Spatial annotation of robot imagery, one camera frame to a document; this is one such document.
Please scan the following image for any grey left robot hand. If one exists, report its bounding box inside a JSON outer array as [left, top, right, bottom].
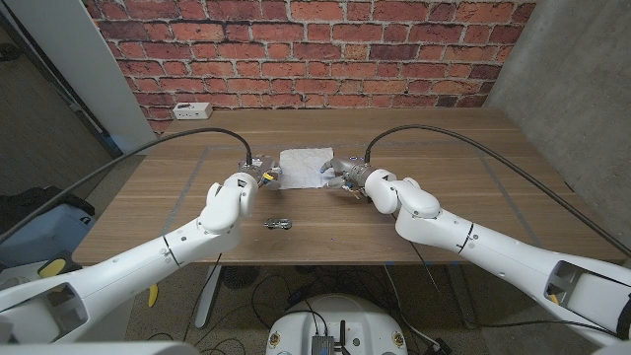
[[238, 154, 283, 191]]

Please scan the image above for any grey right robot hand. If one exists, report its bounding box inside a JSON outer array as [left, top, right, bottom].
[[318, 156, 370, 190]]

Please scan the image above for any white paper tissue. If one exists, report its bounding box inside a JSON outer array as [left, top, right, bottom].
[[278, 146, 335, 190]]

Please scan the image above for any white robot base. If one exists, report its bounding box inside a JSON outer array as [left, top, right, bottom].
[[265, 294, 409, 355]]

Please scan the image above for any small metal toy car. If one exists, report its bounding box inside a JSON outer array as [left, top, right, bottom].
[[263, 217, 294, 232]]

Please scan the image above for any grey tape outline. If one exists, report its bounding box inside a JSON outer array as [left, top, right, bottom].
[[162, 142, 543, 234]]

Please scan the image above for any white power strip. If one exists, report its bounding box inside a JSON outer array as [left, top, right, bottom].
[[172, 102, 214, 121]]

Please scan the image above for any black round floor fan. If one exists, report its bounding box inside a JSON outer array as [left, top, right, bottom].
[[220, 265, 261, 290]]

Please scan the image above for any red brick print backdrop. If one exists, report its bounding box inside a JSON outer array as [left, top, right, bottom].
[[83, 0, 538, 135]]

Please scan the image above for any white table leg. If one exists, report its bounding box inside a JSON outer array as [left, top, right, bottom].
[[194, 264, 223, 330]]

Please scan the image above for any grey table leg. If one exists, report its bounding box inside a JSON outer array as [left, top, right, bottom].
[[446, 263, 479, 330]]

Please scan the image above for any black power adapter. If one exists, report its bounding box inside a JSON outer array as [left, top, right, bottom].
[[423, 337, 453, 355]]

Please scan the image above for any white pillar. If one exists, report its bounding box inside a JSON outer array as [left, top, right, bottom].
[[4, 0, 158, 155]]

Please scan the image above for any blue plastic bin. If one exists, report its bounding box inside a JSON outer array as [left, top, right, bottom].
[[0, 204, 98, 270]]

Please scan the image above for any yellow and black tool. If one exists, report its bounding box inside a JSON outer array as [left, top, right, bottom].
[[37, 256, 83, 280]]

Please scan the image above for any black bag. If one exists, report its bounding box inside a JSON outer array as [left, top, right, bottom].
[[0, 185, 96, 233]]

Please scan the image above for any white robot torso edge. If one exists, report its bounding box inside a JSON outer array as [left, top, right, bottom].
[[0, 341, 201, 355]]

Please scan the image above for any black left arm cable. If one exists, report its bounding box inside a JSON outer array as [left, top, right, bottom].
[[0, 127, 254, 246]]

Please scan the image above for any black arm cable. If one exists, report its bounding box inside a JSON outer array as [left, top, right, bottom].
[[364, 123, 631, 258], [0, 127, 254, 246]]

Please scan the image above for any thin black hanging cable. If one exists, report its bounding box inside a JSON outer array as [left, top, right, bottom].
[[391, 211, 441, 293]]

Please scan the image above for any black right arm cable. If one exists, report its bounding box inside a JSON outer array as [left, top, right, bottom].
[[364, 123, 631, 258]]

